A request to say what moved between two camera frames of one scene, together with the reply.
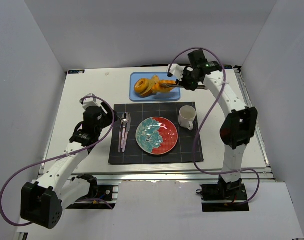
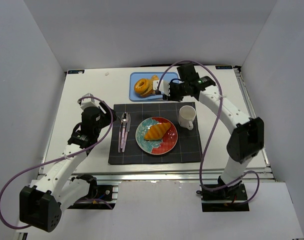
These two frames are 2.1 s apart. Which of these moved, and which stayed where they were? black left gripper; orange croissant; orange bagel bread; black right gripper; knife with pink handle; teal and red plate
Moved: orange croissant; black right gripper
Stayed: black left gripper; knife with pink handle; orange bagel bread; teal and red plate
